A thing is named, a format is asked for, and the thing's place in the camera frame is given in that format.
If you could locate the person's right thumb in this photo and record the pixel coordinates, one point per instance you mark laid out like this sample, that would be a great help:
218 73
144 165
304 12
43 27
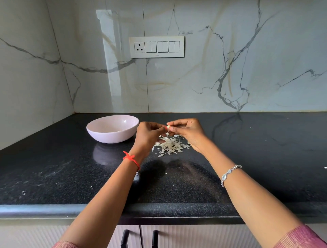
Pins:
177 122

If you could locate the white wall switch panel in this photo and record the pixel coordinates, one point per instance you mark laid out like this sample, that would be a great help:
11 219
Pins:
156 46

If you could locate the pink right sleeve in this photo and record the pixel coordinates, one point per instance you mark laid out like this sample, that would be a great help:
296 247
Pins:
301 237

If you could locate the person's left thumb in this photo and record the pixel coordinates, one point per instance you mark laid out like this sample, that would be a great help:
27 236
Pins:
158 125

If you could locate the person's right hand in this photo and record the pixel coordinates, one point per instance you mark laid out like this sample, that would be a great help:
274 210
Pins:
190 132

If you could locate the white ceramic bowl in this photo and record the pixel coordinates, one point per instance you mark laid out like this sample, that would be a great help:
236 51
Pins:
112 129

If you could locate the pink sleeve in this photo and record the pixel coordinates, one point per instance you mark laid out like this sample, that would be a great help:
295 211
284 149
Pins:
65 244
301 237

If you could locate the red thread wristband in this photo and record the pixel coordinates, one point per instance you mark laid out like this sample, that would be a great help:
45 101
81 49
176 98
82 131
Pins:
131 159

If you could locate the pink left sleeve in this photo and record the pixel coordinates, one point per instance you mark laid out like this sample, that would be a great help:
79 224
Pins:
65 244

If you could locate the person's left hand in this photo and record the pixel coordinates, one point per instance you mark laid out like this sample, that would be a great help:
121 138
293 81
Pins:
147 136

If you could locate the pile of garlic peels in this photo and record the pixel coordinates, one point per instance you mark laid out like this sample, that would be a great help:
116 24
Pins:
170 145

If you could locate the white cabinet door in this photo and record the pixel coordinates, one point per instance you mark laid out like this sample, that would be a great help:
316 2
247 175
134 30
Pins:
209 236
30 236

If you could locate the person's right forearm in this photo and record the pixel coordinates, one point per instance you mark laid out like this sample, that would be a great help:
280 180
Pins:
245 194

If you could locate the person's left forearm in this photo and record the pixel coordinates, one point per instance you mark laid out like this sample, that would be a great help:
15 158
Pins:
102 204

